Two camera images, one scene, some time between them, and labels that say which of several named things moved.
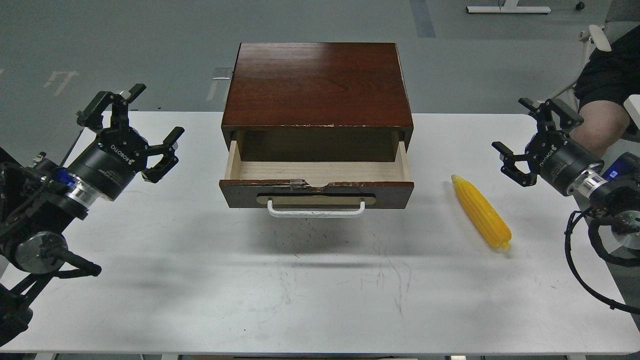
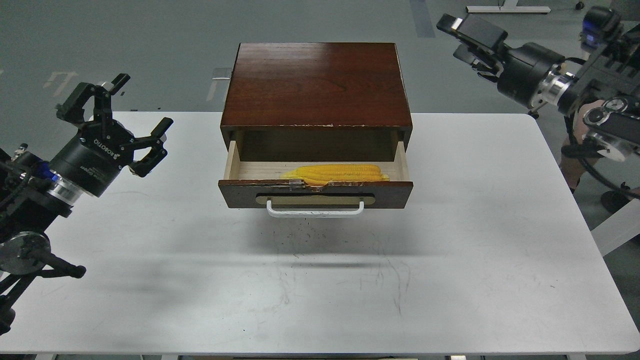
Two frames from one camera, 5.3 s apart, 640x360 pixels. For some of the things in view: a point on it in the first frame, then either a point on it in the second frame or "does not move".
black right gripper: [549, 153] → [522, 70]
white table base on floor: [509, 6] does not move
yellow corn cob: [492, 225] → [323, 175]
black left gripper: [108, 163] → [90, 162]
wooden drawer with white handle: [316, 189] does not move
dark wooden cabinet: [317, 102] does not move
